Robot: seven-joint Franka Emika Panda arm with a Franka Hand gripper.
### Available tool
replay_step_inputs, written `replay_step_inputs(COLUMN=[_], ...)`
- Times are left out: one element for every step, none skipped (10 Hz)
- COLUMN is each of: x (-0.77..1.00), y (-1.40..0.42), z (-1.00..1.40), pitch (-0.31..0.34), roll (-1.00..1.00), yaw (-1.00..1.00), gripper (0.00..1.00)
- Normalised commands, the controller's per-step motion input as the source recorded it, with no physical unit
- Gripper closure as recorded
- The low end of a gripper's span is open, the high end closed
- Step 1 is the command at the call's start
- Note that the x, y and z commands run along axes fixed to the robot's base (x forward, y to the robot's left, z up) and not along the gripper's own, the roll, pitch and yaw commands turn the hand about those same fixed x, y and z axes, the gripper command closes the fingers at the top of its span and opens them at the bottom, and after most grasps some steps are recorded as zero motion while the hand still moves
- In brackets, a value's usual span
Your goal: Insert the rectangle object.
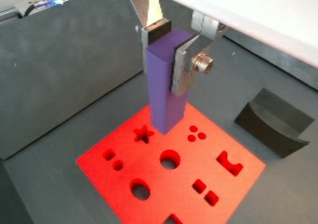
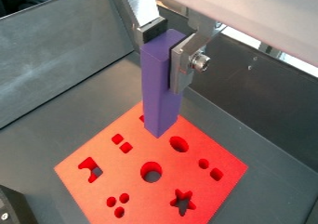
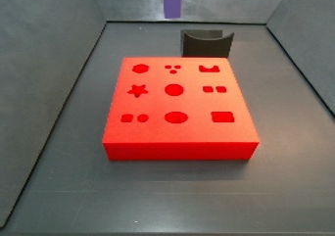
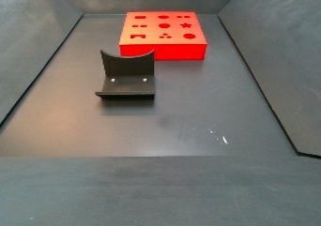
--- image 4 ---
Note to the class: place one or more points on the black curved holder stand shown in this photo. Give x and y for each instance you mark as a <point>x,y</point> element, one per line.
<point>130,76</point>

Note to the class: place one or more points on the red shape-sorter block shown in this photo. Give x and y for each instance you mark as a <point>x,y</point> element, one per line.
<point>171,33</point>

